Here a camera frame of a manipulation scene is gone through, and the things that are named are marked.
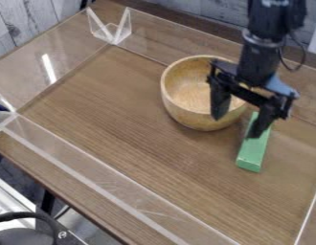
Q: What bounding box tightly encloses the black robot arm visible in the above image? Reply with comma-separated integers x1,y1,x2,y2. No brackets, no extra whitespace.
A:
207,0,306,138

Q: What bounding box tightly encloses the black cable lower left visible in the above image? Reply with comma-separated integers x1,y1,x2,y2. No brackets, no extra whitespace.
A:
0,212,58,245

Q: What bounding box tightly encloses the clear acrylic tray wall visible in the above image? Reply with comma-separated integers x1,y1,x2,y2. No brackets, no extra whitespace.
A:
0,0,316,245

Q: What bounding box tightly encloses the grey metal bracket with screw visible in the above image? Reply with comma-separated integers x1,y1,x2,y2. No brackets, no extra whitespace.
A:
50,222,87,245

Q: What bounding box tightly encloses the green rectangular block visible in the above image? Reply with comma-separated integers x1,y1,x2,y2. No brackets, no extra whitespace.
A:
235,111,273,174

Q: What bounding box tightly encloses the black table leg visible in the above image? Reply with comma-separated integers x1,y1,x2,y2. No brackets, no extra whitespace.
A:
41,190,56,214

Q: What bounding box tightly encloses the brown wooden bowl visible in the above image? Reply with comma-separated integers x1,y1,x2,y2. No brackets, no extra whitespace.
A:
159,55,246,131

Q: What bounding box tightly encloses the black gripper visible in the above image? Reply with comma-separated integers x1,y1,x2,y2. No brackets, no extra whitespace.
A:
207,58,299,139

